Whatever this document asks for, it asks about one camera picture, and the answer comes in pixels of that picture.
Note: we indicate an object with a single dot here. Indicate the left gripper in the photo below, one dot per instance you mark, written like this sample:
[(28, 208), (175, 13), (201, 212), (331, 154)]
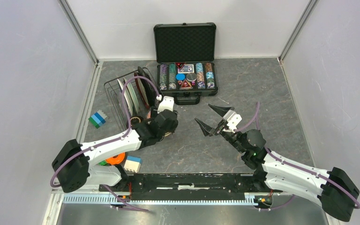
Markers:
[(173, 128)]

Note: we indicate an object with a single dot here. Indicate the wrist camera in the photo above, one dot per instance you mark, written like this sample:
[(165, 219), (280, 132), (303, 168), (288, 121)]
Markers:
[(165, 103), (232, 119)]

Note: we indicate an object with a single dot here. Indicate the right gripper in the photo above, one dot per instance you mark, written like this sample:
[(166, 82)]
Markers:
[(209, 131)]

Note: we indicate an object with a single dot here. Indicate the dark patterned bowl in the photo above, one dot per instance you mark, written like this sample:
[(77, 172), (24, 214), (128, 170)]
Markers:
[(136, 120)]

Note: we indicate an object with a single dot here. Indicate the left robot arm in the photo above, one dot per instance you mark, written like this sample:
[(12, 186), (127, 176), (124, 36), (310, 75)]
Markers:
[(77, 163)]

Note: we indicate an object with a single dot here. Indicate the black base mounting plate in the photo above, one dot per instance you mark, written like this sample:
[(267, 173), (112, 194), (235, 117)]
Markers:
[(190, 186)]

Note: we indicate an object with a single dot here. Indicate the orange tape dispenser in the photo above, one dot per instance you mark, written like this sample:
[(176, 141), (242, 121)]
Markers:
[(116, 160)]

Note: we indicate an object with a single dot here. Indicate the black wire dish rack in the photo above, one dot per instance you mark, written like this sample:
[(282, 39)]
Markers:
[(135, 91)]

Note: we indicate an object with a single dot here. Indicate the dark brown bottom plate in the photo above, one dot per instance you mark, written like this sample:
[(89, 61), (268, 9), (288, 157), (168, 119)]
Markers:
[(151, 94)]

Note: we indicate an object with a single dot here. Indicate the white cable duct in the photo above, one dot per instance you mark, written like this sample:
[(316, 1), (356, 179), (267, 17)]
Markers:
[(110, 199)]

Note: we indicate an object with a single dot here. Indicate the mint green flower plate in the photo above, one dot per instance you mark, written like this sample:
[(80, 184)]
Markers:
[(134, 98)]

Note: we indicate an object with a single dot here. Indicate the white plate teal rim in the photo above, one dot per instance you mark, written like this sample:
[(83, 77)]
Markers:
[(127, 97)]

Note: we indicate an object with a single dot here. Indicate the red rim beige plate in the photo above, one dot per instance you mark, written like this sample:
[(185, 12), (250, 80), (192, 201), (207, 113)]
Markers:
[(141, 86)]

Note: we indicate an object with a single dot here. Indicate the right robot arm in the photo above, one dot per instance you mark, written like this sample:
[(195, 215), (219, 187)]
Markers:
[(333, 190)]

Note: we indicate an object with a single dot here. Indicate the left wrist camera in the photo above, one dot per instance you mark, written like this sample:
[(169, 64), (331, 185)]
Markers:
[(165, 103)]

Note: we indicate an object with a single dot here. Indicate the green dice block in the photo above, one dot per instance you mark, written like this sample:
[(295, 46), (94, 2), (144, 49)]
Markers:
[(103, 163)]

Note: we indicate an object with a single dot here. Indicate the blue green stacked blocks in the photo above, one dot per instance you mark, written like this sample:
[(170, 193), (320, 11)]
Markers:
[(98, 119)]

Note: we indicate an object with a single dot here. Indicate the blue white toy block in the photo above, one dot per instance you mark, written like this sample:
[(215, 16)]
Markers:
[(132, 164)]

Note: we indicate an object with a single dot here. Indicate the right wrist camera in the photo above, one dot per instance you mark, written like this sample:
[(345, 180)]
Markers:
[(232, 119)]

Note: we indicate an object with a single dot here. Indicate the black poker chip case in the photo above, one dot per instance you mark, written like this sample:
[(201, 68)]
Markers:
[(186, 48)]

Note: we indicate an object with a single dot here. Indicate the silver round dealer button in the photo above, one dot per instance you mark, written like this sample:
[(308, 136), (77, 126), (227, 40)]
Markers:
[(191, 77)]

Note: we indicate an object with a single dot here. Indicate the blue round chip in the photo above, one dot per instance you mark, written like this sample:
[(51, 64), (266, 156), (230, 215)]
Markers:
[(180, 77)]

